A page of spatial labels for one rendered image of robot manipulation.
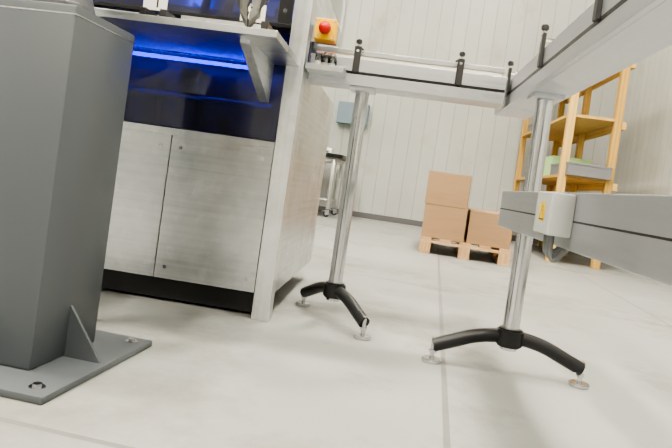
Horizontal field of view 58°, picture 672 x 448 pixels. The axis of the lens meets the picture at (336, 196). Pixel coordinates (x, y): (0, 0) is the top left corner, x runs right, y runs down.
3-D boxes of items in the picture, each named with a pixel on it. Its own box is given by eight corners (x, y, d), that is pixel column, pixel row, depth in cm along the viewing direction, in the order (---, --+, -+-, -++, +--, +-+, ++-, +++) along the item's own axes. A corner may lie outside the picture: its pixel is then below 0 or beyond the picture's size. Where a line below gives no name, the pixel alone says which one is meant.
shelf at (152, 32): (110, 47, 217) (110, 41, 217) (302, 71, 210) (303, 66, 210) (30, 7, 169) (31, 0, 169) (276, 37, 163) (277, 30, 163)
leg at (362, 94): (322, 295, 224) (351, 89, 222) (346, 299, 224) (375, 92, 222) (319, 300, 215) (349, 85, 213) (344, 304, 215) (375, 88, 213)
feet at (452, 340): (420, 356, 189) (426, 312, 189) (584, 383, 185) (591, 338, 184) (421, 363, 181) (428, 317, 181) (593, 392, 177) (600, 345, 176)
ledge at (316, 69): (310, 75, 216) (311, 70, 216) (346, 80, 215) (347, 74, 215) (305, 68, 202) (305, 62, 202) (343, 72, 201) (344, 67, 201)
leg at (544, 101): (490, 343, 188) (527, 96, 186) (519, 347, 187) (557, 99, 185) (495, 350, 179) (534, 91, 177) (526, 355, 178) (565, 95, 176)
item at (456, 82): (306, 78, 212) (312, 33, 211) (312, 85, 227) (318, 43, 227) (505, 103, 206) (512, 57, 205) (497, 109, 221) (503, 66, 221)
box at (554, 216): (532, 231, 136) (538, 191, 135) (555, 234, 135) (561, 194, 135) (545, 235, 124) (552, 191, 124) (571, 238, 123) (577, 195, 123)
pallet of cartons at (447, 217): (508, 255, 610) (518, 186, 608) (508, 267, 495) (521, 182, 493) (424, 241, 632) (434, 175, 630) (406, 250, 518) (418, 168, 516)
